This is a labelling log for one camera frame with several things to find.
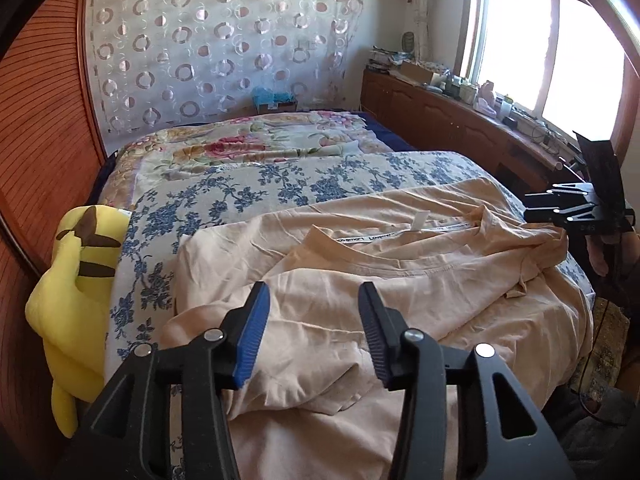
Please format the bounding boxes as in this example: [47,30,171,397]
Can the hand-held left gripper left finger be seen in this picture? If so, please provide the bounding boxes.
[65,281,271,480]

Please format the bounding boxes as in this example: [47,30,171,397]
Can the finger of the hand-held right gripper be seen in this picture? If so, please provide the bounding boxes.
[547,184,596,203]
[524,201,598,224]

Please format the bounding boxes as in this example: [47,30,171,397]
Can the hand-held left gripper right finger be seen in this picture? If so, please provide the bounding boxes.
[358,281,576,480]

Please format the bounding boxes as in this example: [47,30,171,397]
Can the beige printed t-shirt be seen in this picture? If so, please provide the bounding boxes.
[160,177,596,480]

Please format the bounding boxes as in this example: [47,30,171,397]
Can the person's right hand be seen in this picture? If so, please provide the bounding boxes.
[586,230,640,291]

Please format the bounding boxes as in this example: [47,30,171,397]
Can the patterned floor rug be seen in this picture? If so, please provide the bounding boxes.
[575,305,631,391]

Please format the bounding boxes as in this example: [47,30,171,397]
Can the wooden window cabinet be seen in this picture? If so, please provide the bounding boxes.
[361,67,586,193]

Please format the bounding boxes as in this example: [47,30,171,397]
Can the window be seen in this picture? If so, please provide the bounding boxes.
[452,0,640,161]

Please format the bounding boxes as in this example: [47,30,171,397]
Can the blue floral bed sheet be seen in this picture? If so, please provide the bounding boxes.
[102,150,596,480]

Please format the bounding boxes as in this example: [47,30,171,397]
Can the navy blanket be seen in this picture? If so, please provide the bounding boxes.
[357,110,416,153]

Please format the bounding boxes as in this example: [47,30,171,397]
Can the pink floral blanket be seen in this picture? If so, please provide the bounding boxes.
[107,110,396,211]

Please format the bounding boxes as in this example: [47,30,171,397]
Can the yellow plush toy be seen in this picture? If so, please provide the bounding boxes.
[25,205,132,438]

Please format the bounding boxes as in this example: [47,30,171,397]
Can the open cardboard box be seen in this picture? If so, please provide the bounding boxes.
[400,62,441,86]

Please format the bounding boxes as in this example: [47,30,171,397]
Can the pale patterned window curtain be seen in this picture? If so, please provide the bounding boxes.
[407,0,473,76]

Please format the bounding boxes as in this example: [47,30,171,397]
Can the blue cloth bundle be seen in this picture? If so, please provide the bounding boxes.
[250,86,293,106]

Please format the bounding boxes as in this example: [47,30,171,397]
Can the wooden slatted wardrobe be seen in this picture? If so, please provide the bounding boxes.
[0,0,108,441]

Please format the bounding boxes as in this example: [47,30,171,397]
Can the sheer circle-pattern curtain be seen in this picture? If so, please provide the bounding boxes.
[87,0,368,136]

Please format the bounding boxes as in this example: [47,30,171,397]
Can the tangle of black cables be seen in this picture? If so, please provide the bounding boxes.
[525,120,576,153]

